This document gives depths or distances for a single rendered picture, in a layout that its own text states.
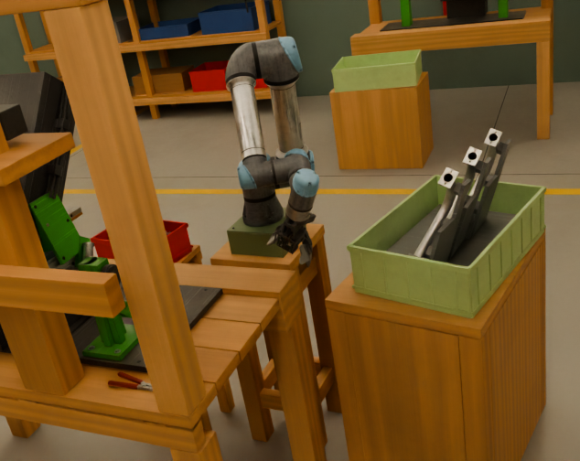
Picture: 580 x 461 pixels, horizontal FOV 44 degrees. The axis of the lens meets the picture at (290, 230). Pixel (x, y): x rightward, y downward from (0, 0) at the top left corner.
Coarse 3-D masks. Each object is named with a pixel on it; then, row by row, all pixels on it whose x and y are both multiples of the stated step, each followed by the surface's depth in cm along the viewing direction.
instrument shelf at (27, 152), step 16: (16, 144) 172; (32, 144) 169; (48, 144) 168; (64, 144) 172; (0, 160) 161; (16, 160) 159; (32, 160) 163; (48, 160) 168; (0, 176) 155; (16, 176) 159
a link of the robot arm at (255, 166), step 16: (240, 48) 223; (240, 64) 221; (240, 80) 220; (240, 96) 219; (240, 112) 218; (256, 112) 219; (240, 128) 217; (256, 128) 216; (240, 144) 216; (256, 144) 214; (256, 160) 212; (272, 160) 213; (240, 176) 211; (256, 176) 211; (272, 176) 211
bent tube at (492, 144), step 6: (492, 132) 229; (498, 132) 229; (486, 138) 229; (492, 138) 233; (498, 138) 228; (486, 144) 229; (492, 144) 228; (498, 144) 234; (492, 150) 236; (492, 156) 238; (492, 162) 239; (486, 174) 240; (474, 186) 239
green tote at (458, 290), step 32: (416, 192) 255; (480, 192) 257; (512, 192) 250; (544, 192) 242; (384, 224) 240; (512, 224) 222; (544, 224) 249; (352, 256) 226; (384, 256) 217; (480, 256) 206; (512, 256) 226; (384, 288) 223; (416, 288) 216; (448, 288) 208; (480, 288) 209
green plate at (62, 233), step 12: (48, 192) 219; (36, 204) 214; (48, 204) 218; (60, 204) 222; (36, 216) 213; (48, 216) 217; (60, 216) 221; (48, 228) 216; (60, 228) 220; (72, 228) 224; (48, 240) 216; (60, 240) 219; (72, 240) 223; (60, 252) 218; (72, 252) 222; (60, 264) 218
